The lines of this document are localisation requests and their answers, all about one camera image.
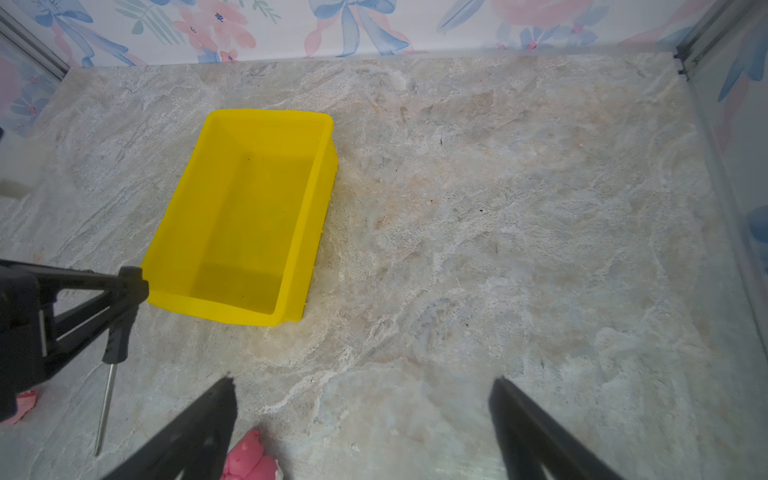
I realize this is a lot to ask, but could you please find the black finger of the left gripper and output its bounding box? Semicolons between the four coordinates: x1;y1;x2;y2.
35;266;149;372

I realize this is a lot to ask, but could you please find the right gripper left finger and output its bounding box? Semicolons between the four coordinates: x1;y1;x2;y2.
106;377;238;480

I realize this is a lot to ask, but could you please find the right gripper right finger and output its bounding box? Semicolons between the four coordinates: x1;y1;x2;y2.
488;377;620;479

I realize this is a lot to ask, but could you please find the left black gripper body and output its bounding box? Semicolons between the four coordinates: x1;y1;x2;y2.
1;260;60;420

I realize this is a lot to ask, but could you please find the black handled screwdriver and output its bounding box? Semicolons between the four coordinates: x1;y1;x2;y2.
94;307;138;457

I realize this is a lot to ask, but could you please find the yellow plastic bin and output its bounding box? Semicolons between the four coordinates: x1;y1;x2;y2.
142;109;339;327

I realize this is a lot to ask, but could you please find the dark pink toy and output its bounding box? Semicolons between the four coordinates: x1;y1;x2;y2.
221;429;284;480

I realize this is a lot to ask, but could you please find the light pink toy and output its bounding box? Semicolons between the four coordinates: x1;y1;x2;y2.
1;390;38;425

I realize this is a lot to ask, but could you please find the left aluminium corner post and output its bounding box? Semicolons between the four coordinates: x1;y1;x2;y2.
1;8;69;80

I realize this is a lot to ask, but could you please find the aluminium corner post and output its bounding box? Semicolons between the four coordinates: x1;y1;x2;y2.
674;0;767;79
1;8;69;80

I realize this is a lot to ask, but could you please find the right aluminium corner post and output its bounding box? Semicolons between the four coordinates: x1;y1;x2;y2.
674;0;767;79

